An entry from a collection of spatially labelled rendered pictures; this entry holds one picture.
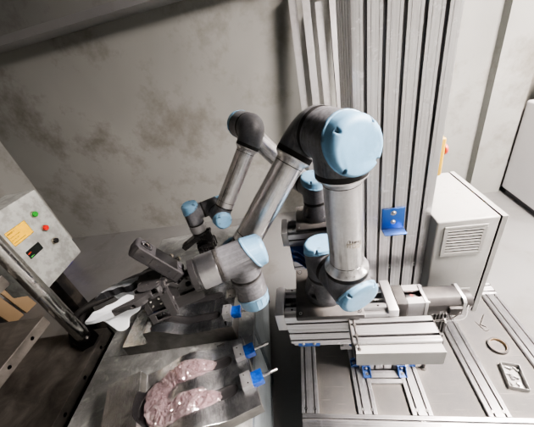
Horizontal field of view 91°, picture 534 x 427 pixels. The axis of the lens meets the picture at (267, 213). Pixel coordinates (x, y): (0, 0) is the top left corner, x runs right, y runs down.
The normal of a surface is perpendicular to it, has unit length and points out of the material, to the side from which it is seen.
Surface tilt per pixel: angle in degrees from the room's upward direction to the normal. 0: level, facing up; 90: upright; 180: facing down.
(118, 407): 0
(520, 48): 90
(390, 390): 0
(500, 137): 90
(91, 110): 90
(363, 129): 84
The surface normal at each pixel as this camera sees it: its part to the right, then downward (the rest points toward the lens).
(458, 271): -0.09, 0.54
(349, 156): 0.32, 0.33
